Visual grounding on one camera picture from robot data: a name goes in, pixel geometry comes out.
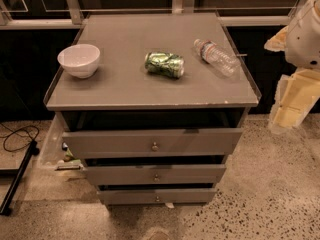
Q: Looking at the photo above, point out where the grey bottom drawer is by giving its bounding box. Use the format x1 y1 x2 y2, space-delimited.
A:
98 188 216 205

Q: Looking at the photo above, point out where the clear plastic water bottle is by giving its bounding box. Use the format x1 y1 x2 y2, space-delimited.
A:
194 39 241 77

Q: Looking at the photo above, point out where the crushed green soda can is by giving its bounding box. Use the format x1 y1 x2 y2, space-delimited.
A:
144 52 184 79

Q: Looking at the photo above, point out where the black floor stand bar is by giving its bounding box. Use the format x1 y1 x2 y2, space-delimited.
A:
0 140 40 216

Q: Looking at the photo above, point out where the grey top drawer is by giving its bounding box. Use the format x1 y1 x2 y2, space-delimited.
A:
62 128 242 159

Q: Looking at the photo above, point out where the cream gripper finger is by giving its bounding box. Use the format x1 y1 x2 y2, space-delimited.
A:
268 68 320 134
264 26 288 52

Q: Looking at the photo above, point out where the grey drawer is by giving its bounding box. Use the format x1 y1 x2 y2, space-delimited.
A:
84 164 226 185
98 188 216 205
62 128 242 159

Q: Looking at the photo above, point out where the black cable on floor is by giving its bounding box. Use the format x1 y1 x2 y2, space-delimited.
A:
0 121 41 153

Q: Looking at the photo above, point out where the white ceramic bowl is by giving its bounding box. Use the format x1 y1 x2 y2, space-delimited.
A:
57 44 101 78

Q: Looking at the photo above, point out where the metal railing frame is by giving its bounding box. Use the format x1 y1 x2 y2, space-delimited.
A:
0 0 307 30

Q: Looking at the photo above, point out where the clutter beside cabinet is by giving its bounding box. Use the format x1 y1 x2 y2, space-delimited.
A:
55 142 83 171

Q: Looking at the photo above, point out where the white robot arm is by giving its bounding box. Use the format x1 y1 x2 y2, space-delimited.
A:
264 0 320 134

